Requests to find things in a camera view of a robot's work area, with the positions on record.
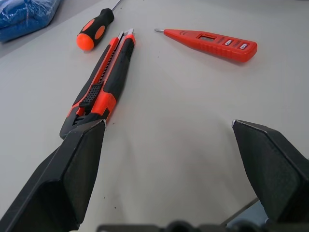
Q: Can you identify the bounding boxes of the blue plastic bag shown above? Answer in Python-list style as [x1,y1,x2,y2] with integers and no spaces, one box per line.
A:
[0,0,60,44]

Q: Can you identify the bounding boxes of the orange black utility knife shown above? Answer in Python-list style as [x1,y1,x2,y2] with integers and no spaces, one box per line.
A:
[59,28,137,140]

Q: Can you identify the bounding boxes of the red voltage tester pen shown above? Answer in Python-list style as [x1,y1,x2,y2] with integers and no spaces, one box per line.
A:
[154,28,258,63]

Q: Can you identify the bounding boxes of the black orange screwdriver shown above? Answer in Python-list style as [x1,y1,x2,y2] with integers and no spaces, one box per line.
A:
[76,0,121,52]

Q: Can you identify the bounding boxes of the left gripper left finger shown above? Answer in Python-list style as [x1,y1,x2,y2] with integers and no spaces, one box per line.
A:
[0,119,107,232]

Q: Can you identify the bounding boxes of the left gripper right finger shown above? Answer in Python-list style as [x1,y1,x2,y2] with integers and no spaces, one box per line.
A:
[231,119,309,222]

